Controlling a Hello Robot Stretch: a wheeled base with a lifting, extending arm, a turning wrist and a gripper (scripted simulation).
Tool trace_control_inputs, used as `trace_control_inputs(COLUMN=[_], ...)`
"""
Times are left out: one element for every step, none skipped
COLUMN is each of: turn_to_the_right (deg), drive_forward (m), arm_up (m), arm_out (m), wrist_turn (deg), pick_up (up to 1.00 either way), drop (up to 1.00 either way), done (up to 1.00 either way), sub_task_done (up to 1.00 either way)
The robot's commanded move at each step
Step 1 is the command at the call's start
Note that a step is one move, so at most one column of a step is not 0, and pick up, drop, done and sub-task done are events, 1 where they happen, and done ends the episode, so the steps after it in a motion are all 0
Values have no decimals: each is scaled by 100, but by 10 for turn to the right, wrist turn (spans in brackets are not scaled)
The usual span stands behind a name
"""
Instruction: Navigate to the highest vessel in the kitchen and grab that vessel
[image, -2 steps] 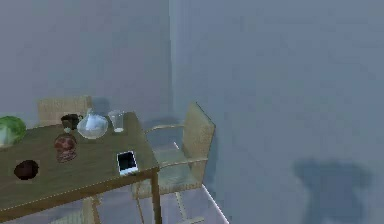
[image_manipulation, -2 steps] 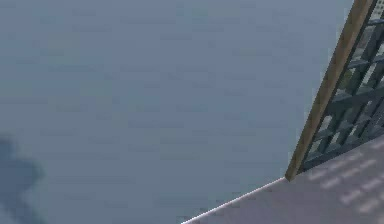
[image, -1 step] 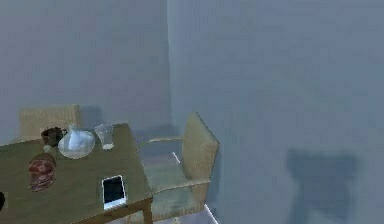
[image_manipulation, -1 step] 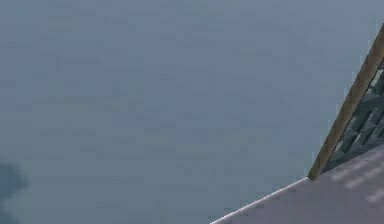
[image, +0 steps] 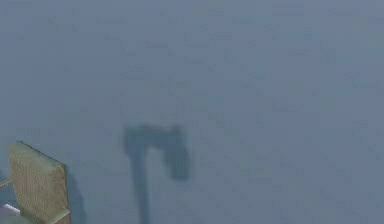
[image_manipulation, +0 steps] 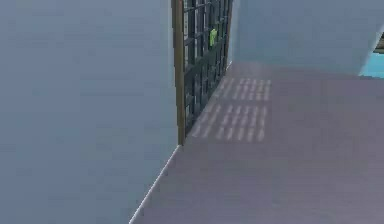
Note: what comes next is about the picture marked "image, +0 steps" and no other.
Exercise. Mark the tan woven box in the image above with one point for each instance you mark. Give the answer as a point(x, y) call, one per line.
point(38, 185)

